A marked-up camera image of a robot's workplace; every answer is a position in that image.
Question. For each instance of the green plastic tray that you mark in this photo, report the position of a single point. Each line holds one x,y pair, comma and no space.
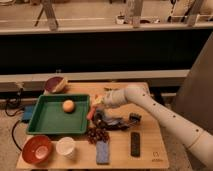
49,117

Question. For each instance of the white cup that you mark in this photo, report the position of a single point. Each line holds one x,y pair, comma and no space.
66,147

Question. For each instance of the maroon bowl with cloth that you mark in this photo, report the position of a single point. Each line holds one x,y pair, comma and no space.
55,84

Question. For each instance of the wooden table board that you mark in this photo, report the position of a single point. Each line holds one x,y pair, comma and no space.
153,154

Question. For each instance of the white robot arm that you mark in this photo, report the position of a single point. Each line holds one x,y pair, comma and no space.
198,141

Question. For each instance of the red bowl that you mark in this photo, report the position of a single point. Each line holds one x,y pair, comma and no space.
37,149

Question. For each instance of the black brush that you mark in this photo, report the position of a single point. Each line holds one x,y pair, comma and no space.
133,120

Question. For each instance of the blue sponge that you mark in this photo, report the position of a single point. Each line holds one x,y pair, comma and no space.
102,152

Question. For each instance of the black remote control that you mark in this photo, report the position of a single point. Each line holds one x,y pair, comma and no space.
135,144

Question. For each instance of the dark grape bunch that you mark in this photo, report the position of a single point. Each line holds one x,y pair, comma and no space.
96,134

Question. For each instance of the blue power box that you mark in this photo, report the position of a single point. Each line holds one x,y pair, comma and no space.
28,111

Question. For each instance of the orange round fruit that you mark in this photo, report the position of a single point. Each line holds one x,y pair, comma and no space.
68,106

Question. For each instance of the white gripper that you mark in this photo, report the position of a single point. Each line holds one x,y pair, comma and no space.
112,99

